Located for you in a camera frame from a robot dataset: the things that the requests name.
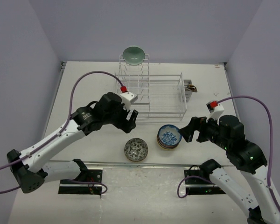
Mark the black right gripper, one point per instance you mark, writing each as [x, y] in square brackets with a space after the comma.
[196, 122]

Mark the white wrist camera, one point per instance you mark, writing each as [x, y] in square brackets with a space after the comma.
[128, 97]
[215, 109]

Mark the white wire dish rack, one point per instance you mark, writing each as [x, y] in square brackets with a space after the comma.
[160, 90]

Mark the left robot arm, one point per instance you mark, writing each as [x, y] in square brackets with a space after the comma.
[32, 167]

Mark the brown utensil in holder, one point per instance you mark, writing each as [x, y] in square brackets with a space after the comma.
[191, 88]

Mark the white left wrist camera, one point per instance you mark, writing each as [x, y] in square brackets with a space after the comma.
[128, 97]

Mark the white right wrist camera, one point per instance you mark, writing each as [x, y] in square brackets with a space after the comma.
[215, 109]

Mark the mint green bowl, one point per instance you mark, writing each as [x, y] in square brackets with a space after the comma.
[133, 55]

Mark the blue triangle patterned bowl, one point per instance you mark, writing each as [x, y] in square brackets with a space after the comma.
[167, 147]

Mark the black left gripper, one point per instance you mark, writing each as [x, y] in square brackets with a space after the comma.
[129, 124]

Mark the grey cutlery holder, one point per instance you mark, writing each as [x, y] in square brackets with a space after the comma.
[188, 92]

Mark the orange floral patterned bowl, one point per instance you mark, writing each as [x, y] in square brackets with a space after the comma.
[158, 140]

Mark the pink patterned bowl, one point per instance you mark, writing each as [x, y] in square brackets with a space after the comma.
[136, 149]

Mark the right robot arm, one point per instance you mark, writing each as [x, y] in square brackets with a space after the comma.
[262, 206]

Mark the blue white floral bowl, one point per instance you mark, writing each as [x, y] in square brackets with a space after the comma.
[169, 134]

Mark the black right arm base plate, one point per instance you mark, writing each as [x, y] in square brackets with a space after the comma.
[196, 186]

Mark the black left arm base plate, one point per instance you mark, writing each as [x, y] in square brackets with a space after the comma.
[87, 185]

